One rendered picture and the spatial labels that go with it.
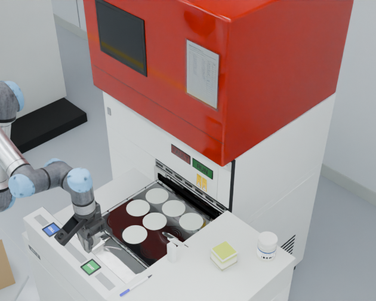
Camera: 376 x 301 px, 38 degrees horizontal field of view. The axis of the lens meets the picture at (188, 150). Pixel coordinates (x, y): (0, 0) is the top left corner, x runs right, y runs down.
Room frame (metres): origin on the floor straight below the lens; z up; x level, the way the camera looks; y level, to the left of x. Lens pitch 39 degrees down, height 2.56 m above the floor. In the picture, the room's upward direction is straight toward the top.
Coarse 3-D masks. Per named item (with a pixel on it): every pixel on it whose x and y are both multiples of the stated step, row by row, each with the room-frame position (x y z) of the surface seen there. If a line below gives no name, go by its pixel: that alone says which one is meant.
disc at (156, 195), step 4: (156, 188) 1.80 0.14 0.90; (160, 188) 1.80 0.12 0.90; (148, 192) 1.77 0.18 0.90; (152, 192) 1.77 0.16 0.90; (156, 192) 1.77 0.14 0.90; (160, 192) 1.77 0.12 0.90; (164, 192) 1.77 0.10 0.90; (148, 196) 1.74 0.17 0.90; (152, 196) 1.74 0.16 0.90; (156, 196) 1.74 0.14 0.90; (160, 196) 1.74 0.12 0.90; (164, 196) 1.74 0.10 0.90; (148, 200) 1.72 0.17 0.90; (152, 200) 1.72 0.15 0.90; (156, 200) 1.72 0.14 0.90; (160, 200) 1.72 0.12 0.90; (164, 200) 1.72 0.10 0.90
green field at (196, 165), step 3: (195, 162) 1.73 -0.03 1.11; (198, 162) 1.71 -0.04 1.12; (195, 165) 1.73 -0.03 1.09; (198, 165) 1.71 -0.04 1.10; (201, 165) 1.70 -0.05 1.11; (198, 168) 1.71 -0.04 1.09; (201, 168) 1.70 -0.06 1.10; (204, 168) 1.69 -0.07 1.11; (207, 168) 1.68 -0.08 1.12; (201, 171) 1.70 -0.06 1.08; (204, 171) 1.69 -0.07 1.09; (207, 171) 1.68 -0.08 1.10; (210, 171) 1.66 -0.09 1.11; (207, 174) 1.68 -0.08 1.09; (210, 174) 1.66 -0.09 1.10; (210, 177) 1.66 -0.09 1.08
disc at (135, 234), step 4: (128, 228) 1.55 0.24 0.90; (132, 228) 1.55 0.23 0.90; (136, 228) 1.55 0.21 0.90; (140, 228) 1.55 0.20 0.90; (124, 232) 1.53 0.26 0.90; (128, 232) 1.53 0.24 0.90; (132, 232) 1.53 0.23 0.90; (136, 232) 1.53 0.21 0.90; (140, 232) 1.53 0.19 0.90; (144, 232) 1.53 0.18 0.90; (124, 236) 1.51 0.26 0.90; (128, 236) 1.51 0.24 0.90; (132, 236) 1.51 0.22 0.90; (136, 236) 1.51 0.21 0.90; (140, 236) 1.51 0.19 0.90; (144, 236) 1.51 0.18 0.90; (128, 240) 1.49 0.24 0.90; (132, 240) 1.49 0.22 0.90; (136, 240) 1.49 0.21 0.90; (140, 240) 1.49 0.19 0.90
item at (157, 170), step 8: (160, 168) 1.88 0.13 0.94; (160, 176) 1.90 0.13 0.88; (168, 176) 1.83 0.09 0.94; (168, 184) 1.85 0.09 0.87; (176, 184) 1.80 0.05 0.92; (176, 192) 1.80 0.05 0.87; (192, 192) 1.72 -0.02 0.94; (184, 200) 1.76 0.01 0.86; (200, 200) 1.69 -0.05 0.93; (200, 208) 1.70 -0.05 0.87; (216, 208) 1.63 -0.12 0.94; (208, 216) 1.65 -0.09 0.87
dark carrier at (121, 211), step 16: (144, 192) 1.77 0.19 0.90; (160, 208) 1.67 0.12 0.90; (192, 208) 1.67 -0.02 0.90; (112, 224) 1.58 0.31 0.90; (128, 224) 1.58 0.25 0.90; (176, 224) 1.58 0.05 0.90; (144, 240) 1.49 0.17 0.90; (160, 240) 1.49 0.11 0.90; (144, 256) 1.41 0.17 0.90; (160, 256) 1.41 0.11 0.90
